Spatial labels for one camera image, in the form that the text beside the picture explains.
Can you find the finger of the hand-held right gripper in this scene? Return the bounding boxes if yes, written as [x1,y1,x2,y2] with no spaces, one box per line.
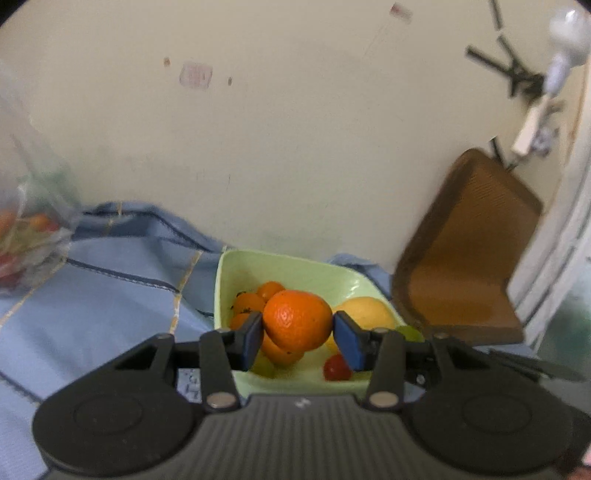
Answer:
[487,348,585,383]

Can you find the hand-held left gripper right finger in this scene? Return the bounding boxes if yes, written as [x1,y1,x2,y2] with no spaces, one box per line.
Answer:
[333,311,482,409]

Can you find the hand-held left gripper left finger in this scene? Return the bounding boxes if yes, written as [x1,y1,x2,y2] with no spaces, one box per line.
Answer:
[115,312,265,412]

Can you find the red cherry tomato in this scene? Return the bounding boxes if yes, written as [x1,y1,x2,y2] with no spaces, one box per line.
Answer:
[323,353,353,382]

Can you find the orange tangerine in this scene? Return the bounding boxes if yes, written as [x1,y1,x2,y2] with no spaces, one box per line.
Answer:
[263,290,334,352]
[259,333,306,367]

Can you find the large yellow grapefruit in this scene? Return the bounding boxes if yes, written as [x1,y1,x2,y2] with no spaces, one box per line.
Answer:
[324,296,398,354]

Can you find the light green plastic basin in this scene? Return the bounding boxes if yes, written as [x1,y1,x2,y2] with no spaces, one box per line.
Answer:
[213,249,408,398]

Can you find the brown seat cushion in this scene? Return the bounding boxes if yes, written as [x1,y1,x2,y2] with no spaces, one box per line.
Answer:
[391,148,544,348]

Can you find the blue striped blanket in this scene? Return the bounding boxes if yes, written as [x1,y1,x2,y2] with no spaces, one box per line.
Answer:
[0,200,393,480]

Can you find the clear plastic bag of produce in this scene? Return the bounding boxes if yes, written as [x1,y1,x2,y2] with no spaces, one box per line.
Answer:
[0,60,85,297]

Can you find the black tape strips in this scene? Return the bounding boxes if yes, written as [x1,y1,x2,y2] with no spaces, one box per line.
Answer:
[465,0,548,99]

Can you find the small wall sticker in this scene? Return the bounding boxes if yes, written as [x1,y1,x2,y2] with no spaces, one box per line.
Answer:
[179,62,214,91]

